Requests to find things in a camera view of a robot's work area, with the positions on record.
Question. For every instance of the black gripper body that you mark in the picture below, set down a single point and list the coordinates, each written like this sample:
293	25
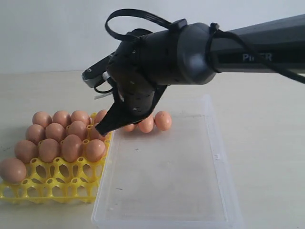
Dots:
132	108

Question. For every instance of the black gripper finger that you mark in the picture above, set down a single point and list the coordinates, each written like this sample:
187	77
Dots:
119	116

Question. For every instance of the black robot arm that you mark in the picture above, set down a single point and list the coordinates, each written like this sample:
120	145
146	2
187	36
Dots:
146	63

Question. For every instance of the yellow plastic egg tray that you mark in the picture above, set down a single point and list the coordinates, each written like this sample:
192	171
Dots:
58	181

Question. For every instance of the clear plastic container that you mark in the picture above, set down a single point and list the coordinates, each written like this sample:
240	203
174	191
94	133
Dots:
175	179

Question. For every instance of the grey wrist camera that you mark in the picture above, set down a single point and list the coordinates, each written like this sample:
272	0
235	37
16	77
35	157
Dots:
92	75

